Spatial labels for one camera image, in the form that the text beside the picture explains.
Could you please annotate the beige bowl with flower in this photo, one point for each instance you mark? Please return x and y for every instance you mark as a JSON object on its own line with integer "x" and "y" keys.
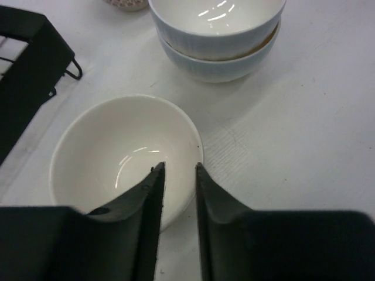
{"x": 115, "y": 144}

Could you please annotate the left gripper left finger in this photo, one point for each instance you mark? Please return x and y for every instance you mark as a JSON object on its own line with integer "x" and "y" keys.
{"x": 117, "y": 241}

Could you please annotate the light blue bowl front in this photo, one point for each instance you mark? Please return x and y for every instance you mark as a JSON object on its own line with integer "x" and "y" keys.
{"x": 221, "y": 71}

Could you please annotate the black wire dish rack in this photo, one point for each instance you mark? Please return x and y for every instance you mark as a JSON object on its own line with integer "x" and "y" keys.
{"x": 30, "y": 80}

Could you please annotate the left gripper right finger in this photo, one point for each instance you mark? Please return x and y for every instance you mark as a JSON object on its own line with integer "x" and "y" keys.
{"x": 238, "y": 243}

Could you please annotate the beige patterned small bowl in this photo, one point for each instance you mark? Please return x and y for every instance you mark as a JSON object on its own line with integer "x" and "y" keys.
{"x": 129, "y": 5}

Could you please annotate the light blue bowl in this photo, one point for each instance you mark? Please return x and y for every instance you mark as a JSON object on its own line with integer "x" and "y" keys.
{"x": 217, "y": 29}
{"x": 221, "y": 71}

